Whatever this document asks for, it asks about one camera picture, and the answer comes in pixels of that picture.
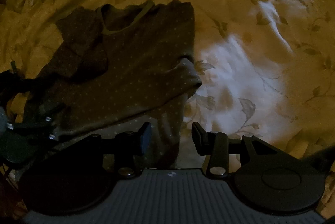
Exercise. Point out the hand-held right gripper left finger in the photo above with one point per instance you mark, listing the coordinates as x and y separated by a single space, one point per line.
144 138

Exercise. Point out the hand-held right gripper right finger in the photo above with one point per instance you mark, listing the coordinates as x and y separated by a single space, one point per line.
199 138

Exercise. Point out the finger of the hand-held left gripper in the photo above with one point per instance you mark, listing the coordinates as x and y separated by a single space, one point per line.
49 112
39 132

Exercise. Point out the grey dotted small shirt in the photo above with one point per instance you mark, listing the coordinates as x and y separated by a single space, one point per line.
136 64

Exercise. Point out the floral bed sheet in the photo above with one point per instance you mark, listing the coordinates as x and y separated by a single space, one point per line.
261 43

